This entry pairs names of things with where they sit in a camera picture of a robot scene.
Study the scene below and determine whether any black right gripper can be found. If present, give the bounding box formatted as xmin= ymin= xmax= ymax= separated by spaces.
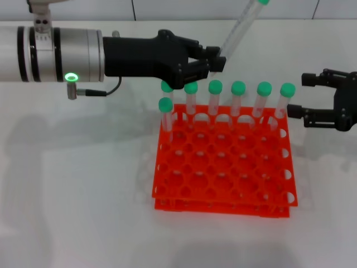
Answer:
xmin=287 ymin=69 xmax=357 ymax=132

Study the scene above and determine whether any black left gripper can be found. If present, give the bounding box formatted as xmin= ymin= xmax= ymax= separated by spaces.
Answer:
xmin=103 ymin=30 xmax=226 ymax=90

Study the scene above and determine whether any clear test tube green cap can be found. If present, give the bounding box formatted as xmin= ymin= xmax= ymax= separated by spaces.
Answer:
xmin=184 ymin=81 xmax=199 ymax=117
xmin=252 ymin=81 xmax=273 ymax=118
xmin=273 ymin=82 xmax=296 ymax=121
xmin=208 ymin=80 xmax=224 ymax=115
xmin=158 ymin=97 xmax=175 ymax=143
xmin=211 ymin=0 xmax=271 ymax=78
xmin=160 ymin=80 xmax=176 ymax=118
xmin=230 ymin=80 xmax=247 ymax=117

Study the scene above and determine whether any orange plastic test tube rack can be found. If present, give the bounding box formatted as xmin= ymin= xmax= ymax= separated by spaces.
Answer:
xmin=152 ymin=103 xmax=298 ymax=218

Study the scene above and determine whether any left gripper cable with plug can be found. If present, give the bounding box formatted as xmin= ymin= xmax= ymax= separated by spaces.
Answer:
xmin=66 ymin=76 xmax=123 ymax=100

